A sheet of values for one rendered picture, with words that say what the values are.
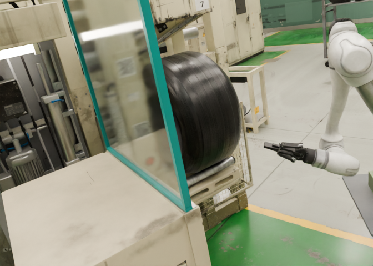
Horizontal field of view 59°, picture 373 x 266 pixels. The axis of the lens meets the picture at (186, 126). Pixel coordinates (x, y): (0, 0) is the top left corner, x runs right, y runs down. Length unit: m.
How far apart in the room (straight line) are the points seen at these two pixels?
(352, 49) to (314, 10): 11.91
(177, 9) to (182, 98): 0.61
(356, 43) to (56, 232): 1.09
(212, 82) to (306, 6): 11.88
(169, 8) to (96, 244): 1.33
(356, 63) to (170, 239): 0.86
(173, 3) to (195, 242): 1.31
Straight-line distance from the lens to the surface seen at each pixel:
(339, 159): 1.68
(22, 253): 0.87
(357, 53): 1.27
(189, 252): 0.85
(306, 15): 13.28
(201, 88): 1.42
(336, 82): 1.53
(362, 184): 2.01
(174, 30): 1.98
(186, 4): 1.88
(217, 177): 1.69
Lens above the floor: 1.72
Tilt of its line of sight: 20 degrees down
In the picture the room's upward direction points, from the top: 11 degrees counter-clockwise
